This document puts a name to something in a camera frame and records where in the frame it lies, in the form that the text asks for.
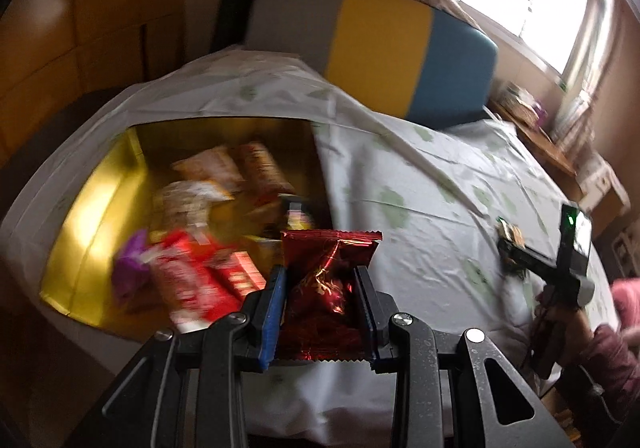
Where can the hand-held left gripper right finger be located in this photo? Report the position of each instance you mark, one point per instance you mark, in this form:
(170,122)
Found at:
(367,323)

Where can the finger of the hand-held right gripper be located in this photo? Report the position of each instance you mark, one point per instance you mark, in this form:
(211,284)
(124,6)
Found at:
(535,260)

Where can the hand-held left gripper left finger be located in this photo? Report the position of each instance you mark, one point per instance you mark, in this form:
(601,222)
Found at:
(272,323)

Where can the green snack packet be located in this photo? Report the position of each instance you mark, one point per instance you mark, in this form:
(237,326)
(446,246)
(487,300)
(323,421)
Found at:
(510,240)

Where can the shiny red foil snack packet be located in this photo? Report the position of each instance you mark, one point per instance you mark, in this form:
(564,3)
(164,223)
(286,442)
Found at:
(325,288)

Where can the long red snack bar packet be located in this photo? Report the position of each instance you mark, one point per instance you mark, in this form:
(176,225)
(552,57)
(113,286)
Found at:
(240,278)

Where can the clear peanut snack packet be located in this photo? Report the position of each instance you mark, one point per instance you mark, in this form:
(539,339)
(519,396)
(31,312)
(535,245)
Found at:
(182,208)

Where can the long brown snack bar packet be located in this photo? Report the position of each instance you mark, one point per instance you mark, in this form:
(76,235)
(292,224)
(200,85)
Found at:
(262,168)

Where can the purple snack packet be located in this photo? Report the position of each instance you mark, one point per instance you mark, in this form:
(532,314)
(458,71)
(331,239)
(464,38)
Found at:
(129,263)

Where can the orange snack packet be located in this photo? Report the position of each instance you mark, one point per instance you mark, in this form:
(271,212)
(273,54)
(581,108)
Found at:
(210,168)

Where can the gold-lined tin box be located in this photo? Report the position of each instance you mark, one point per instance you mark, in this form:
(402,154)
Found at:
(90,228)

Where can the person's right hand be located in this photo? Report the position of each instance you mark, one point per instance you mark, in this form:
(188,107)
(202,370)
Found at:
(577,333)

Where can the person's pink garment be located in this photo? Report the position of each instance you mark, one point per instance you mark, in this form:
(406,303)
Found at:
(627,295)

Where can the wooden side table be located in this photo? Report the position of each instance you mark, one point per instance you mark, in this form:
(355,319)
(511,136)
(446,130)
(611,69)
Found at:
(550,153)

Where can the white green-print tablecloth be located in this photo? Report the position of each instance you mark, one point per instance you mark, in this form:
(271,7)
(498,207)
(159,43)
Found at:
(425,188)

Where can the small purple object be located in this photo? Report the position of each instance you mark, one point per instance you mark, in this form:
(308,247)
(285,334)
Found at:
(540,111)

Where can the items on side shelf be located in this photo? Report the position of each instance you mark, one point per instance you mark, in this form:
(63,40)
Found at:
(517,101)

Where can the grey yellow blue chair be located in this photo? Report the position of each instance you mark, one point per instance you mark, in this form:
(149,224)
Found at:
(385,43)

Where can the dark rolled mat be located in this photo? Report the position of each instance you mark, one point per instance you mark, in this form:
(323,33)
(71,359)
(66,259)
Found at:
(237,3)

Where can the wooden wardrobe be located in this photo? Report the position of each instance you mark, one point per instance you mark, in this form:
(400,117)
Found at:
(75,28)

